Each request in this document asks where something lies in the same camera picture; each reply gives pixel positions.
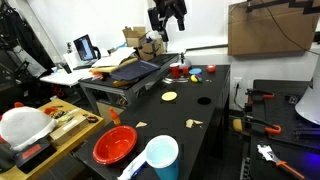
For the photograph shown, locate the yellow foam board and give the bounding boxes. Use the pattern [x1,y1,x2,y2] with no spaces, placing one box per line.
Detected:
[88,57,140,75]

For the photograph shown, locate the tan paper scrap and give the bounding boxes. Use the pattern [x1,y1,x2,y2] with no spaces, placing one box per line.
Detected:
[184,118,205,130]
[134,120,149,129]

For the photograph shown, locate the small orange bottle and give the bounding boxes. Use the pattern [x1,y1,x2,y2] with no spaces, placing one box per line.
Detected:
[108,107,123,127]

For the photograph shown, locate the white paper stack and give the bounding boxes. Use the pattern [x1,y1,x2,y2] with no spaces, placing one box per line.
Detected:
[91,46,137,69]

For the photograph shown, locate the thin black wall cable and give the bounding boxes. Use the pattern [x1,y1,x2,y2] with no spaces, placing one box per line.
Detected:
[258,0,320,57]

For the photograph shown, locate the open laptop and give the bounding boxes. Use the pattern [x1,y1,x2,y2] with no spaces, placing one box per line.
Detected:
[72,33,98,63]

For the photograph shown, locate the open cardboard box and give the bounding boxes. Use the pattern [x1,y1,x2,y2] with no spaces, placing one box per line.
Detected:
[121,25,148,49]

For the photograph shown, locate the white cloth bundle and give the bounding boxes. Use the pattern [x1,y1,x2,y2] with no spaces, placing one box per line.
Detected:
[0,105,59,152]

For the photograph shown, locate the black hanging jacket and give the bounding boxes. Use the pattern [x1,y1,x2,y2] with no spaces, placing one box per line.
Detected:
[0,0,56,78]

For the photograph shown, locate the red plastic bowl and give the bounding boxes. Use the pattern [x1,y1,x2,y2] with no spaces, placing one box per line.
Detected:
[92,125,139,166]

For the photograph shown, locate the dark blue bin lid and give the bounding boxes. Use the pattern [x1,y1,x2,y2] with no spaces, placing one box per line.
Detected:
[109,59,162,83]

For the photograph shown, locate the silver wrench orange handle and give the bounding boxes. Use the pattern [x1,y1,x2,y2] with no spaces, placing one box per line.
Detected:
[256,142,306,180]

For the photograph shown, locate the blue plastic cup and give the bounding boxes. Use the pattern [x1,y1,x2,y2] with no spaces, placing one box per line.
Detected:
[145,134,180,180]

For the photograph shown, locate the flat cardboard box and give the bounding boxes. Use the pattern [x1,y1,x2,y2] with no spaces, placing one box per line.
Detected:
[48,114,91,147]

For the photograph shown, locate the grey metal kettle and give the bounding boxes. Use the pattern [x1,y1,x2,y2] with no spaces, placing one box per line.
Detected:
[178,52,193,70]

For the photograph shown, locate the silver metal fork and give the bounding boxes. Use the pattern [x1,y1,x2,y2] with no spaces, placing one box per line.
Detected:
[163,79,190,84]
[162,76,188,82]

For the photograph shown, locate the taped cardboard shipping box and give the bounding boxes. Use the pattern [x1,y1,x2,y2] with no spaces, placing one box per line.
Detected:
[136,37,166,62]

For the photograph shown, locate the black tape roll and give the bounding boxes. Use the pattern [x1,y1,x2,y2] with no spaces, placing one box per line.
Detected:
[85,114,100,124]

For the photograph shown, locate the red plastic cup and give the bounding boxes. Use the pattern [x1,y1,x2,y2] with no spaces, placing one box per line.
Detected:
[169,62,182,80]

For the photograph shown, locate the black scale red label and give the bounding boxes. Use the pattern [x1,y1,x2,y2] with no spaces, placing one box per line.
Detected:
[13,136,58,175]

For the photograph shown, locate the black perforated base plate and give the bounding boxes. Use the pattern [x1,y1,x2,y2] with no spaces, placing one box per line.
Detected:
[249,78,320,180]

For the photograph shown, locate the small yellow plate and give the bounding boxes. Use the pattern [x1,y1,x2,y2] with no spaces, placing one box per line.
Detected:
[161,90,179,103]

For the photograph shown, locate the black bar clamp orange grip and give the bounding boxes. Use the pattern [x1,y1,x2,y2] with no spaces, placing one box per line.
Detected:
[244,114,283,136]

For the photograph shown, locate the orange mug with white ball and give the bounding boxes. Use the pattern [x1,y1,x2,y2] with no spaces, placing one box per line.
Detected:
[205,63,218,74]

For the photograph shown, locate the orange handled tool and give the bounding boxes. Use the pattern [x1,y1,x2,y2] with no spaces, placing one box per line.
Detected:
[42,105,65,116]

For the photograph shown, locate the white wall outlet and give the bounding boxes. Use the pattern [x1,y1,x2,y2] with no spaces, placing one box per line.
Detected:
[232,76,243,98]

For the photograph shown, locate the white desk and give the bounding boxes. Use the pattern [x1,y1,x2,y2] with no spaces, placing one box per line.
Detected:
[39,67,96,89]

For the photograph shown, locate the small blue plate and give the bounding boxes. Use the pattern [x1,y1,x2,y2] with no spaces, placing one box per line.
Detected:
[188,67,204,76]

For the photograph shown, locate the black clamp orange handle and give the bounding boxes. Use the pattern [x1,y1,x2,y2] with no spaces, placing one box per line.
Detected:
[245,88,277,103]

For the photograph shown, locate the white blue wrapper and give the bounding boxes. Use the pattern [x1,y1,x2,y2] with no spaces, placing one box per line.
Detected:
[116,149,150,180]

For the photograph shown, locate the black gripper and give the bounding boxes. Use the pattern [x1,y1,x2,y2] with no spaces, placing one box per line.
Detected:
[148,0,188,32]

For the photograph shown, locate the grey metal frame table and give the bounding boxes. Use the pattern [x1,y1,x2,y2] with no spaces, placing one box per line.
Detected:
[77,52,182,116]

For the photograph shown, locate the wooden side table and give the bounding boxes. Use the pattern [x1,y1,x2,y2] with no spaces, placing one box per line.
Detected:
[0,97,105,180]

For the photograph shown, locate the yellow sponge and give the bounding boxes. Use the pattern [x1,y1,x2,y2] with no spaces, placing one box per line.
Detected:
[231,118,244,134]

